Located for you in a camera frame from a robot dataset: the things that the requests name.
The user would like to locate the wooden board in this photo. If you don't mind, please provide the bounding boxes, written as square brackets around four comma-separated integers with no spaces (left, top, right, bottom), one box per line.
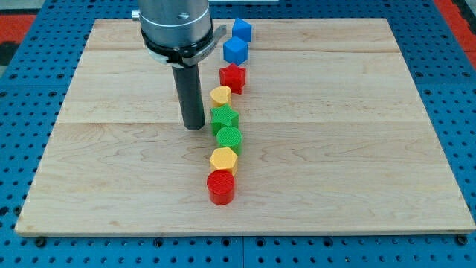
[15,19,475,237]

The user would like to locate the blue cube block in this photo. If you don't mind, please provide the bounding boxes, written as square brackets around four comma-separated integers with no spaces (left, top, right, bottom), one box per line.
[223,36,248,66]

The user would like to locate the red cylinder block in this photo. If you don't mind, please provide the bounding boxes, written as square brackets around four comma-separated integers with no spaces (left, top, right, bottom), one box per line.
[207,170,235,205]

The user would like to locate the red star block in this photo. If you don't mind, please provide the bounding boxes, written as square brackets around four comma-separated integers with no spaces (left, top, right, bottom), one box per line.
[219,63,246,95]

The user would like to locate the green star block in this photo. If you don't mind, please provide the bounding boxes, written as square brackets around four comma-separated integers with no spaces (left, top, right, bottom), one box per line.
[210,104,239,136]

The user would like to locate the green cylinder block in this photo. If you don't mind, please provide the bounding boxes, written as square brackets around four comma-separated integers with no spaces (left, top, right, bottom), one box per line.
[216,127,242,156]

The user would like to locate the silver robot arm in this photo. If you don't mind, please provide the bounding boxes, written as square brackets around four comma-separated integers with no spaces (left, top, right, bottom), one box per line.
[131,0,227,68]

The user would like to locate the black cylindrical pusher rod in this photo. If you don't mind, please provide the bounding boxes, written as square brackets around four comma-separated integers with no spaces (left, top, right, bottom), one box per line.
[172,65,205,130]

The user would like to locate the yellow hexagon block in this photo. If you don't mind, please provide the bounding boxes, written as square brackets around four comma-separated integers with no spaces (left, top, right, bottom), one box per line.
[209,147,238,176]

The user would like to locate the blue angular block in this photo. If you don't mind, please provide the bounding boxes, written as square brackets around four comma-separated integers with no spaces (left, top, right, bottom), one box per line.
[232,18,253,42]

